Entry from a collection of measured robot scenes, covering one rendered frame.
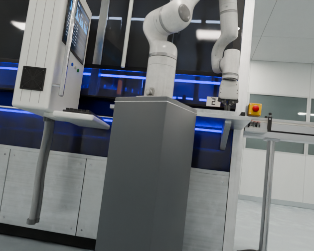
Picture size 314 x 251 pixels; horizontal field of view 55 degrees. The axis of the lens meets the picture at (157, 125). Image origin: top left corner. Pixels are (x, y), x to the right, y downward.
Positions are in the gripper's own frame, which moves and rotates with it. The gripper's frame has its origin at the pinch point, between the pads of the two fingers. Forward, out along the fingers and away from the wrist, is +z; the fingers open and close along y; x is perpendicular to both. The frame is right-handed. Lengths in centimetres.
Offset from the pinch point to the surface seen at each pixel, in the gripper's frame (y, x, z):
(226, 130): -0.5, -2.7, 10.6
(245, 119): -8.5, 11.3, 6.0
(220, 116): 3.6, 11.4, 5.4
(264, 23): -61, -318, -200
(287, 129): -40, -40, 2
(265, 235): -32, -43, 69
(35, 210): 100, -3, 66
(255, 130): -18.9, -28.7, 6.2
